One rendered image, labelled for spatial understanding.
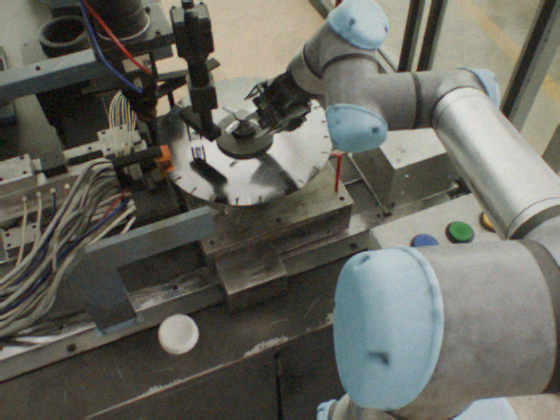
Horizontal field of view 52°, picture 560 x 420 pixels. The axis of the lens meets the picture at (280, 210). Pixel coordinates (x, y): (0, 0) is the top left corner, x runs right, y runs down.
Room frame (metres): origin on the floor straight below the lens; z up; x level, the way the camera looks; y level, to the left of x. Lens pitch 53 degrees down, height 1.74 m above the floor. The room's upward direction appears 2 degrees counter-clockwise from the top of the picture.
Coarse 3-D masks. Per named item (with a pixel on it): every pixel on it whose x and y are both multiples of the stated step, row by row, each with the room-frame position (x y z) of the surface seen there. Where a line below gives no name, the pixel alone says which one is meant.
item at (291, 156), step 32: (224, 96) 0.87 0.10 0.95; (256, 96) 0.87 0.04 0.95; (160, 128) 0.79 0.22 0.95; (320, 128) 0.78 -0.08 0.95; (192, 160) 0.70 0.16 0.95; (224, 160) 0.70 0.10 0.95; (256, 160) 0.70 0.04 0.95; (288, 160) 0.70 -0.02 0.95; (320, 160) 0.70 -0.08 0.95; (192, 192) 0.63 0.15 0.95; (224, 192) 0.63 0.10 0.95; (256, 192) 0.63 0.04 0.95; (288, 192) 0.62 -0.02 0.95
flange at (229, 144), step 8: (224, 120) 0.79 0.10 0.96; (232, 120) 0.79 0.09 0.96; (256, 120) 0.79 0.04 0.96; (224, 128) 0.77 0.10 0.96; (256, 128) 0.76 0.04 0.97; (224, 136) 0.75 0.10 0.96; (232, 136) 0.75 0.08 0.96; (240, 136) 0.74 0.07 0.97; (248, 136) 0.74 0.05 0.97; (264, 136) 0.75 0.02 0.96; (272, 136) 0.75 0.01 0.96; (224, 144) 0.73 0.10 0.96; (232, 144) 0.73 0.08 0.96; (240, 144) 0.73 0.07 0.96; (248, 144) 0.73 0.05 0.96; (256, 144) 0.73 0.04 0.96; (264, 144) 0.73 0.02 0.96; (232, 152) 0.71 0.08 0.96; (240, 152) 0.71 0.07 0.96; (248, 152) 0.71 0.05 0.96; (256, 152) 0.71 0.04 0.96
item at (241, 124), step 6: (222, 108) 0.79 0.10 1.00; (228, 108) 0.78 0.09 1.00; (252, 108) 0.78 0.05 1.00; (234, 114) 0.77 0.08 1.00; (240, 114) 0.76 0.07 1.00; (246, 114) 0.76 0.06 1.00; (240, 120) 0.75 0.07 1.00; (246, 120) 0.75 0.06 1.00; (252, 120) 0.75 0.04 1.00; (228, 126) 0.74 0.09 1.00; (234, 126) 0.74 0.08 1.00; (240, 126) 0.75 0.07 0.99; (246, 126) 0.75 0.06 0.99; (258, 126) 0.74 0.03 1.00; (228, 132) 0.73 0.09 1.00
